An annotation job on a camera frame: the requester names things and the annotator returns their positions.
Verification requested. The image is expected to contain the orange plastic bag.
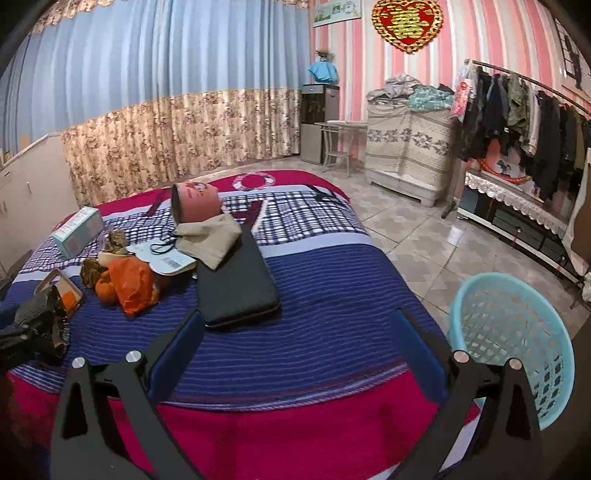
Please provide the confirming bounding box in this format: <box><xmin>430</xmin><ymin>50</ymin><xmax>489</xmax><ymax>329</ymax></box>
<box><xmin>108</xmin><ymin>256</ymin><xmax>160</xmax><ymax>318</ymax></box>

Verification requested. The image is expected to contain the grey water dispenser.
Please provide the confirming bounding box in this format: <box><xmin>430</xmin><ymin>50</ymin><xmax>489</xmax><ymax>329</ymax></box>
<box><xmin>300</xmin><ymin>83</ymin><xmax>340</xmax><ymax>164</ymax></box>

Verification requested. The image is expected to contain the black padded case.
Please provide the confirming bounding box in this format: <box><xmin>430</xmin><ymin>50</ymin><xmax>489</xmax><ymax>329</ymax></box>
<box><xmin>196</xmin><ymin>226</ymin><xmax>282</xmax><ymax>329</ymax></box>

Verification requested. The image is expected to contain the beige cloth bag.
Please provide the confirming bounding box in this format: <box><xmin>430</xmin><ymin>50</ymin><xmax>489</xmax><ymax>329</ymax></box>
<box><xmin>174</xmin><ymin>215</ymin><xmax>243</xmax><ymax>271</ymax></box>

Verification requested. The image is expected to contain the teal printed clothing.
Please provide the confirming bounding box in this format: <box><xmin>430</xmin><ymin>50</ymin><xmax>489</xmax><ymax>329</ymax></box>
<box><xmin>409</xmin><ymin>85</ymin><xmax>455</xmax><ymax>112</ymax></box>

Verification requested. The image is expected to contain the thin black cord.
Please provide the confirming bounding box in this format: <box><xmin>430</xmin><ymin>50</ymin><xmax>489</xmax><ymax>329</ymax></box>
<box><xmin>150</xmin><ymin>233</ymin><xmax>185</xmax><ymax>256</ymax></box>

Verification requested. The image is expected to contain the beige patterned cover cloth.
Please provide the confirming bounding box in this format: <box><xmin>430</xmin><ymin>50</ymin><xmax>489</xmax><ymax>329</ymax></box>
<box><xmin>365</xmin><ymin>104</ymin><xmax>455</xmax><ymax>188</ymax></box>

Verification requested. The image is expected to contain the red heart wall decoration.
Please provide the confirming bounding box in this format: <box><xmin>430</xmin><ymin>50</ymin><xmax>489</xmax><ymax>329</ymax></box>
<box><xmin>372</xmin><ymin>0</ymin><xmax>445</xmax><ymax>52</ymax></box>

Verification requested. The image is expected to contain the row of hanging clothes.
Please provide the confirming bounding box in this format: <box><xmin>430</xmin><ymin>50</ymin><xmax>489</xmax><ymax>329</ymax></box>
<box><xmin>455</xmin><ymin>65</ymin><xmax>591</xmax><ymax>204</ymax></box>

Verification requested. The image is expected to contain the small round metal table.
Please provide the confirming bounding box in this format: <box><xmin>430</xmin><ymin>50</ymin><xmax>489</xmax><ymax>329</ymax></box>
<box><xmin>315</xmin><ymin>120</ymin><xmax>369</xmax><ymax>172</ymax></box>

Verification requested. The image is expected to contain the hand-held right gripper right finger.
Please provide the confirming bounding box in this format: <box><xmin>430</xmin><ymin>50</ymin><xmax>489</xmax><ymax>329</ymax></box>
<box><xmin>388</xmin><ymin>308</ymin><xmax>546</xmax><ymax>480</ymax></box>

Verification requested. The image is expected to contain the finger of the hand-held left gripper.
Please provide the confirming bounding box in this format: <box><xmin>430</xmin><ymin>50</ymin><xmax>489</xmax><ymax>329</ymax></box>
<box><xmin>14</xmin><ymin>291</ymin><xmax>71</xmax><ymax>363</ymax></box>

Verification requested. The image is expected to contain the white paper tag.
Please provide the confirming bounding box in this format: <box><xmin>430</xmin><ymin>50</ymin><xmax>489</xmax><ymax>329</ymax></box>
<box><xmin>127</xmin><ymin>242</ymin><xmax>197</xmax><ymax>277</ymax></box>

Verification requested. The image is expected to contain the phone in tan case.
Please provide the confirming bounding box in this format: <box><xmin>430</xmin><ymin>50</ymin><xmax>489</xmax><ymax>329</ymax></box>
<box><xmin>34</xmin><ymin>269</ymin><xmax>85</xmax><ymax>319</ymax></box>

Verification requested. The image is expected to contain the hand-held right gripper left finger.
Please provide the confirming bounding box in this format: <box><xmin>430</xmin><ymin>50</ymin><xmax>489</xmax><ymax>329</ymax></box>
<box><xmin>48</xmin><ymin>308</ymin><xmax>206</xmax><ymax>480</ymax></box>

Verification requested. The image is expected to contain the brown wrapper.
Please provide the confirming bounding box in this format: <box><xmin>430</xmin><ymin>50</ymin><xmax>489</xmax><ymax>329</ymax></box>
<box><xmin>81</xmin><ymin>257</ymin><xmax>112</xmax><ymax>289</ymax></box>

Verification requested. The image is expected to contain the teal paper box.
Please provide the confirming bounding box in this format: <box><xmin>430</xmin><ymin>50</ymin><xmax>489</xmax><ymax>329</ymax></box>
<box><xmin>51</xmin><ymin>207</ymin><xmax>105</xmax><ymax>259</ymax></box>

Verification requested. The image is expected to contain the grey crumpled clothing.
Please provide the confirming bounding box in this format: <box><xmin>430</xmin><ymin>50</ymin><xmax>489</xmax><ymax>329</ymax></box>
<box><xmin>367</xmin><ymin>73</ymin><xmax>423</xmax><ymax>100</ymax></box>

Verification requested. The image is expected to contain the black glass tv stand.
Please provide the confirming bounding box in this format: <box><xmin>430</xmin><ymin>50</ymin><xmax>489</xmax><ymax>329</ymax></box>
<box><xmin>457</xmin><ymin>168</ymin><xmax>585</xmax><ymax>282</ymax></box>

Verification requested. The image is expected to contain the blue and floral curtain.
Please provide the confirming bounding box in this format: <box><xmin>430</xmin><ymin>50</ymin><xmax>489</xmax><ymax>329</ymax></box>
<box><xmin>0</xmin><ymin>0</ymin><xmax>311</xmax><ymax>208</ymax></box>

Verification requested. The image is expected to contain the brown hair scrunchie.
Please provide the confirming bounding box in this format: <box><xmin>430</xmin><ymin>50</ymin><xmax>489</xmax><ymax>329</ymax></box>
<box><xmin>102</xmin><ymin>230</ymin><xmax>129</xmax><ymax>254</ymax></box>

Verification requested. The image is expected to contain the metal clothes rack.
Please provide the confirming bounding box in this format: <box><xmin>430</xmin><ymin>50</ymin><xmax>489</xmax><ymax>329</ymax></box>
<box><xmin>441</xmin><ymin>59</ymin><xmax>591</xmax><ymax>220</ymax></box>

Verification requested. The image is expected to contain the white lace cloth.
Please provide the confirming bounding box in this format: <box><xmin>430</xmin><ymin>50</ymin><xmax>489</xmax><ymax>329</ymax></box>
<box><xmin>464</xmin><ymin>171</ymin><xmax>571</xmax><ymax>232</ymax></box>

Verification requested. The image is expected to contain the striped red blue blanket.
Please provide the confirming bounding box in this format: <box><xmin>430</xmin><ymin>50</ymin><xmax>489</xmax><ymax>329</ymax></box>
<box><xmin>0</xmin><ymin>170</ymin><xmax>485</xmax><ymax>480</ymax></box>

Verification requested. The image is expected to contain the white side cabinet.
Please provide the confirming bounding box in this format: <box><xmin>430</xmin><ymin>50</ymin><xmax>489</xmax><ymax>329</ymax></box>
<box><xmin>0</xmin><ymin>134</ymin><xmax>79</xmax><ymax>273</ymax></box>

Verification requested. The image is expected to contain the orange tangerine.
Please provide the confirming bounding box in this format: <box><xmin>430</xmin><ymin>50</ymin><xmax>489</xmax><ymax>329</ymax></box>
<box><xmin>95</xmin><ymin>270</ymin><xmax>118</xmax><ymax>305</ymax></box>

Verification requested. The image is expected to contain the red curved ornament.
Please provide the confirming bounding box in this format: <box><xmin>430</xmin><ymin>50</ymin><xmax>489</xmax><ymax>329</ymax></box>
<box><xmin>480</xmin><ymin>157</ymin><xmax>532</xmax><ymax>183</ymax></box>

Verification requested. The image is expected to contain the light blue plastic basket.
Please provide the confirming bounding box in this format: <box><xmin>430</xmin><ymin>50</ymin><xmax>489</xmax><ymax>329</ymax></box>
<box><xmin>447</xmin><ymin>272</ymin><xmax>575</xmax><ymax>430</ymax></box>

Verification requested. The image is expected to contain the landscape wall poster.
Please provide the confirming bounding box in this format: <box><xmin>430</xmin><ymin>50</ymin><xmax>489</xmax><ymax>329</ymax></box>
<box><xmin>313</xmin><ymin>0</ymin><xmax>362</xmax><ymax>25</ymax></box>

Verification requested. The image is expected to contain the blue covered water bottle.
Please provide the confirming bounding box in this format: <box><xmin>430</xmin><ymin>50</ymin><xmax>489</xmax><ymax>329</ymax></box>
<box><xmin>308</xmin><ymin>60</ymin><xmax>338</xmax><ymax>85</ymax></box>

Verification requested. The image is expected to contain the pink hanging bag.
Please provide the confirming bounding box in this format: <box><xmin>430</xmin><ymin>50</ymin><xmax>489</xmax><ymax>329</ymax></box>
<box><xmin>450</xmin><ymin>76</ymin><xmax>476</xmax><ymax>123</ymax></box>

